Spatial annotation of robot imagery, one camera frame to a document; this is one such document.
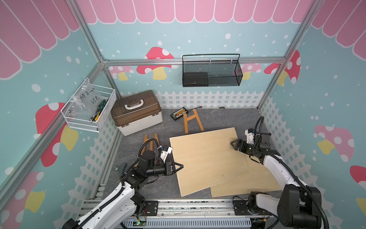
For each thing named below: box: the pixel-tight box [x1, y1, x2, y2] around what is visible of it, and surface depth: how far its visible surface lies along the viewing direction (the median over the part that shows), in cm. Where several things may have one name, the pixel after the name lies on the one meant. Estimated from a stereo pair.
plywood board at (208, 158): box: [169, 127, 250, 198], surface depth 87 cm
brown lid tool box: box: [110, 89, 163, 137], surface depth 98 cm
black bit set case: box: [170, 106, 189, 121], surface depth 118 cm
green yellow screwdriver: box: [89, 97, 110, 122], surface depth 75 cm
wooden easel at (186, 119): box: [183, 108, 204, 135], surface depth 90 cm
